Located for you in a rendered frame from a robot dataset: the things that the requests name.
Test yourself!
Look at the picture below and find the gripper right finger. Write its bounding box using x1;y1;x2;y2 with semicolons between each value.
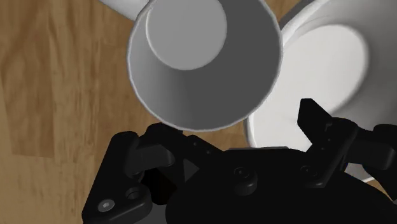
296;97;397;201

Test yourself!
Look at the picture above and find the white rounded object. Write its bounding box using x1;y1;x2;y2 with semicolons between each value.
99;0;150;22

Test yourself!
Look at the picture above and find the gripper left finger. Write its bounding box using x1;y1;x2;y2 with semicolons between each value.
81;122;223;224

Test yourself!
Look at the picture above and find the white bowl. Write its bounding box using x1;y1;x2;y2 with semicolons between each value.
243;0;397;184

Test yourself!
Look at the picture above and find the white cup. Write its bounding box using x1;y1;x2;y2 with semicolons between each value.
126;0;284;133

